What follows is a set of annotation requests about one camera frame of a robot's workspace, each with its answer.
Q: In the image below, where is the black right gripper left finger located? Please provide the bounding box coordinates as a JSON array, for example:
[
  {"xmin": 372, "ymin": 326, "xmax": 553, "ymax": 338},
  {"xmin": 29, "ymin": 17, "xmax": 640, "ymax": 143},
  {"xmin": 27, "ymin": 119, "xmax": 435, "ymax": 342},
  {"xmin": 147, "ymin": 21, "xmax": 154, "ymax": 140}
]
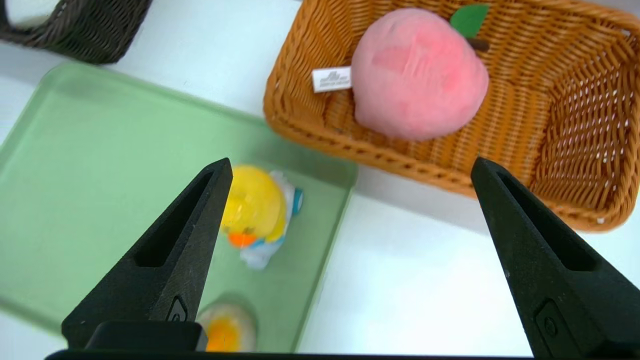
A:
[{"xmin": 61, "ymin": 157, "xmax": 234, "ymax": 351}]

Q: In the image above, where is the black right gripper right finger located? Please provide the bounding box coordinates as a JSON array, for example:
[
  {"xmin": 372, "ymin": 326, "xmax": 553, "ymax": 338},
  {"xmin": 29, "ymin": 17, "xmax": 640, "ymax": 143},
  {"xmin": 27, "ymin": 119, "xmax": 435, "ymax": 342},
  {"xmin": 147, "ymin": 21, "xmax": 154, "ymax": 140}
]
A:
[{"xmin": 470, "ymin": 156, "xmax": 640, "ymax": 358}]

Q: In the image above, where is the fried egg toy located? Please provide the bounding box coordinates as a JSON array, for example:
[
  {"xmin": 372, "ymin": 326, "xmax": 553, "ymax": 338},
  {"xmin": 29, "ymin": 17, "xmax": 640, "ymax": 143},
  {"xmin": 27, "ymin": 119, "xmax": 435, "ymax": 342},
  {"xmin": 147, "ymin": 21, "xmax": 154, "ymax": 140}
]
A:
[{"xmin": 196, "ymin": 301, "xmax": 258, "ymax": 353}]

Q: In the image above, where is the pink plush peach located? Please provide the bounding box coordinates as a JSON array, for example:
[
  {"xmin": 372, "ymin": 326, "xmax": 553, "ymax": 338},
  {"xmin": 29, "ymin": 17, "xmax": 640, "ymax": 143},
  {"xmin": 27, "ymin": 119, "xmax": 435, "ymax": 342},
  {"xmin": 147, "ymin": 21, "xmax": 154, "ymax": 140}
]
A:
[{"xmin": 312, "ymin": 4, "xmax": 491, "ymax": 142}]

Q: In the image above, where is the white soap bar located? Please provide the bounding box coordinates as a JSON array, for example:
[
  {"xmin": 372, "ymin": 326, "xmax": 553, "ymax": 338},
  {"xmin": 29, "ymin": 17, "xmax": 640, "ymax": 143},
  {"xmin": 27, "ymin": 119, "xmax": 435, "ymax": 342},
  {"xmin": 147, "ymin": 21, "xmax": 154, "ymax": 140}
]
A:
[{"xmin": 5, "ymin": 0, "xmax": 61, "ymax": 28}]

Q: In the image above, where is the orange wicker basket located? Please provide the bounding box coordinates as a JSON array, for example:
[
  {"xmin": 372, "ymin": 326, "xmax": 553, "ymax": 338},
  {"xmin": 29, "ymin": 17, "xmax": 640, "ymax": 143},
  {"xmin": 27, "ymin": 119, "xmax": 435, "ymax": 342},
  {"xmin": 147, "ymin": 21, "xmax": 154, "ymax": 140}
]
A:
[{"xmin": 263, "ymin": 0, "xmax": 640, "ymax": 233}]

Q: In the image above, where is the dark brown wicker basket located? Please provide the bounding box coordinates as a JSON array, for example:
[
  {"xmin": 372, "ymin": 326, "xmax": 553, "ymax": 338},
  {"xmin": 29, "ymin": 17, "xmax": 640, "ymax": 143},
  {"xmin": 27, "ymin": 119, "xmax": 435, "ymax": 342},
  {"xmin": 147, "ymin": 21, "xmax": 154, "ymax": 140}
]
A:
[{"xmin": 0, "ymin": 0, "xmax": 153, "ymax": 65}]

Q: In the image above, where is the yellow duck scooter toy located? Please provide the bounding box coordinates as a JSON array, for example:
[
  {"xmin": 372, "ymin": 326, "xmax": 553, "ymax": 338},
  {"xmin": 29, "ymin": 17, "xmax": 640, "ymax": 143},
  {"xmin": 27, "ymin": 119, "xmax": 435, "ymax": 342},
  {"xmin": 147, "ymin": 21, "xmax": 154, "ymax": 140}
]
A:
[{"xmin": 220, "ymin": 165, "xmax": 304, "ymax": 271}]

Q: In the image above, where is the light green plastic tray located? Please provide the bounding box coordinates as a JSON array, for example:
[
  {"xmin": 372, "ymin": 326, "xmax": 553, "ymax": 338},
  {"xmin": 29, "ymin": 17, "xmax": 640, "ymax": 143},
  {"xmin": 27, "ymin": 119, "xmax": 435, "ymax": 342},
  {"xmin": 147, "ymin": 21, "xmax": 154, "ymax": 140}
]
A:
[{"xmin": 0, "ymin": 61, "xmax": 359, "ymax": 353}]

